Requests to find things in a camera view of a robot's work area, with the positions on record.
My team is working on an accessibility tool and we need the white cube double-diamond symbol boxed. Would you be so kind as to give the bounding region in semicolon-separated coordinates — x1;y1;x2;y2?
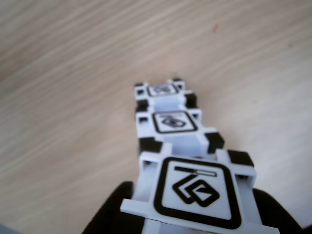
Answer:
120;142;281;234

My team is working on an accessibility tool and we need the white cube zigzag symbol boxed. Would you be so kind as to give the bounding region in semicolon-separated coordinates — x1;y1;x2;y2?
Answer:
136;109;225;158

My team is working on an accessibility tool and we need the white cube crossed-loop symbol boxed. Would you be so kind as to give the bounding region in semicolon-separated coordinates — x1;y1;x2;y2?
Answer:
133;78;198;113

